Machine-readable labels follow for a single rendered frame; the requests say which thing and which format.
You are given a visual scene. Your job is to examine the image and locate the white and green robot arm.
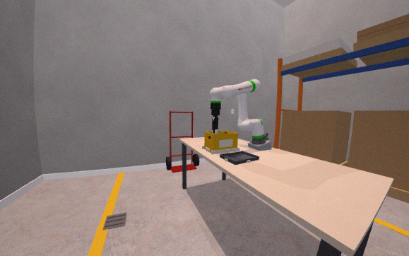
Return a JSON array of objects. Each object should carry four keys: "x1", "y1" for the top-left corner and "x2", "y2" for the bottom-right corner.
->
[{"x1": 210, "y1": 79, "x2": 269, "y2": 145}]

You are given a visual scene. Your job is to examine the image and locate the yellow divided crate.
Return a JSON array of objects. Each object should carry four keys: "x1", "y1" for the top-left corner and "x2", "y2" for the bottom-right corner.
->
[{"x1": 204, "y1": 131, "x2": 238, "y2": 152}]

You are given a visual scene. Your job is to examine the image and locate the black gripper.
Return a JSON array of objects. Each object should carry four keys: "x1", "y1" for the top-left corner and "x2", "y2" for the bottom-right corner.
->
[{"x1": 211, "y1": 110, "x2": 220, "y2": 134}]

